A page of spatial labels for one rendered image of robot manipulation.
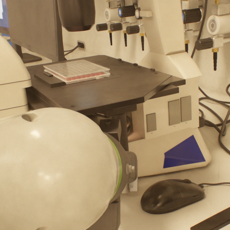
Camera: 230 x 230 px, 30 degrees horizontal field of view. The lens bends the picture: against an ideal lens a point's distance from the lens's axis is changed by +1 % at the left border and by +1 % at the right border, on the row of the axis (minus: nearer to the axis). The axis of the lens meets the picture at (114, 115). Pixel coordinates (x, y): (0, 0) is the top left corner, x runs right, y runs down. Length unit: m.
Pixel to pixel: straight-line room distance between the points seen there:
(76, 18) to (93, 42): 1.41
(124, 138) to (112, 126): 0.10
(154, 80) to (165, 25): 0.19
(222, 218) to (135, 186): 0.15
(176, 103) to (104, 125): 0.25
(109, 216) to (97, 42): 1.68
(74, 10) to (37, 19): 0.45
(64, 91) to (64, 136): 0.36
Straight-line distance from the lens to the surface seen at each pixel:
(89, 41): 2.24
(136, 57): 1.78
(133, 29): 1.56
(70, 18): 0.78
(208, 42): 1.22
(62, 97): 0.64
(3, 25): 2.09
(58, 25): 1.07
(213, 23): 1.24
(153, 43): 0.90
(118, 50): 1.93
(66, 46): 2.55
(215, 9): 1.23
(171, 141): 0.83
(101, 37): 2.09
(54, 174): 0.31
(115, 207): 0.50
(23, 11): 1.36
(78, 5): 0.78
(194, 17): 1.35
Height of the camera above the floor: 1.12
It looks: 18 degrees down
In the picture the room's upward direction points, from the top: 5 degrees counter-clockwise
